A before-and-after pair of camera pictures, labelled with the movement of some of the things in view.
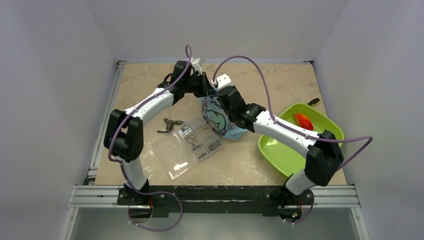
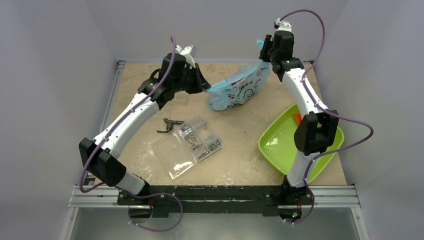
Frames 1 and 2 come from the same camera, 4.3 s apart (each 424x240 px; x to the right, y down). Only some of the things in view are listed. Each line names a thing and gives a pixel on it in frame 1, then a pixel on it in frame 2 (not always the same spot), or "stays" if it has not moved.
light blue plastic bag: (217, 117) → (242, 87)
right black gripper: (220, 100) → (266, 50)
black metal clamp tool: (170, 125) stays
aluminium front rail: (330, 197) stays
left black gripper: (204, 91) stays
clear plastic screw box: (191, 142) stays
